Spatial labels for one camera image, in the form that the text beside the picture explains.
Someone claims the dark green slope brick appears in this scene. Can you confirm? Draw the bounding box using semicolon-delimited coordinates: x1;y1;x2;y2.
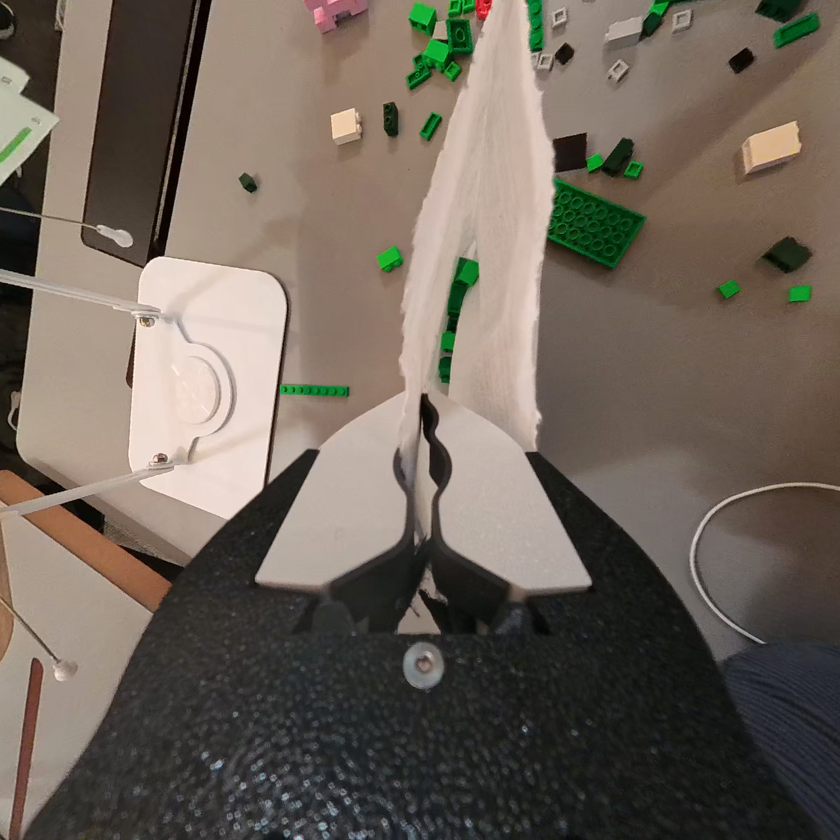
761;236;812;275

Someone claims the white table with wooden edge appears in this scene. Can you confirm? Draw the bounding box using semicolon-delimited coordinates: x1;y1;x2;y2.
0;469;173;840

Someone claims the black square brick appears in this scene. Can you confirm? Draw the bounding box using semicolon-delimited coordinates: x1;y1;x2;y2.
553;133;589;173

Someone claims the pink brick assembly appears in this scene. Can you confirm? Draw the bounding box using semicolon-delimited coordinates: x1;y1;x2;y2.
304;0;369;35

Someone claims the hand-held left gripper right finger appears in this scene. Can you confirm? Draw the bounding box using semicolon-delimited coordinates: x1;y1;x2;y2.
422;392;595;601

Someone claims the large green studded plate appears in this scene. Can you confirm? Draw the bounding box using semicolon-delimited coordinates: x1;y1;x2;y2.
546;178;647;270

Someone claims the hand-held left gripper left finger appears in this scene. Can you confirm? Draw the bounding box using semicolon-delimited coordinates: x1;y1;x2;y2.
253;392;424;599

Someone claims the person's torso in ribbed sweater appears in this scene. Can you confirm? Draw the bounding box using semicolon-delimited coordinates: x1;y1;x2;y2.
722;643;840;840

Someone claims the brown wooden stick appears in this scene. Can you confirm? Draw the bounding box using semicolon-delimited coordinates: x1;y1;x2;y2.
10;659;44;840

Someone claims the black rectangular panel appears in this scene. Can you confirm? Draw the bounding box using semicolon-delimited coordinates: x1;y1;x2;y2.
80;0;212;268

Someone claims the grey desk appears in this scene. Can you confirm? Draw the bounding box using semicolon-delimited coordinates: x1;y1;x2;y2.
16;0;840;647

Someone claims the white paper bag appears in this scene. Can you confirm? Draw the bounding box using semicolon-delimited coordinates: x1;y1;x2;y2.
397;0;555;546

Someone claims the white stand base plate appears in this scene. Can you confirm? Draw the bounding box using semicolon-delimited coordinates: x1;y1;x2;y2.
0;209;290;683

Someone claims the large cream brick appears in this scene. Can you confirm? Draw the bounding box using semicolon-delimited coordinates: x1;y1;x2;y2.
742;121;803;175

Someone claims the white cable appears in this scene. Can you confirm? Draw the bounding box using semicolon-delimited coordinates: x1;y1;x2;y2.
690;482;840;645

